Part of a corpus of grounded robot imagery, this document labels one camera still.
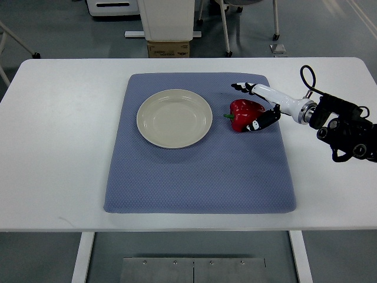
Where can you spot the white pedestal column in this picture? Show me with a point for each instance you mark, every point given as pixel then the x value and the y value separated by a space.
pixel 166 21

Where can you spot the right white table leg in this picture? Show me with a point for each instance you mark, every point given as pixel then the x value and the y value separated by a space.
pixel 302 266

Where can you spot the white rolling chair base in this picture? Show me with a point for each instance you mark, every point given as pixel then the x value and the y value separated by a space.
pixel 236 29

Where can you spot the cream round plate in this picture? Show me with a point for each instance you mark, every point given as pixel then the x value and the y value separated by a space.
pixel 174 118

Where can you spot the small grey floor tile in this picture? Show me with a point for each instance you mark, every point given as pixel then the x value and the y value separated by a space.
pixel 277 49

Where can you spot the white table leg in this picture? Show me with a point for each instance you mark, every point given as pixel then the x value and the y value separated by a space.
pixel 83 257
pixel 302 266

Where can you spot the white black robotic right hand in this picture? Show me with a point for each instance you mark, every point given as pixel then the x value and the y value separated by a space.
pixel 300 110

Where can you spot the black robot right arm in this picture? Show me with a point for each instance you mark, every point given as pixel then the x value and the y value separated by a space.
pixel 343 125

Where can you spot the brown cardboard box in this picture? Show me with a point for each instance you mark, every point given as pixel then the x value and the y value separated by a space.
pixel 168 49

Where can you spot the blue quilted table mat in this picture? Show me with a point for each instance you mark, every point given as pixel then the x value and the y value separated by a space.
pixel 225 172

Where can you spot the white rolling frame left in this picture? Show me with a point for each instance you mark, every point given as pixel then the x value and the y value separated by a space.
pixel 16 47

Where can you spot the left white table leg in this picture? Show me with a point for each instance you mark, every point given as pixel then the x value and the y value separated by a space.
pixel 83 257

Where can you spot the white cabinet with slot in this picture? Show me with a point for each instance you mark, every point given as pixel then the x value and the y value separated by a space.
pixel 112 8

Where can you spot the red bell pepper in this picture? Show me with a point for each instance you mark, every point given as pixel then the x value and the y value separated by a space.
pixel 242 113

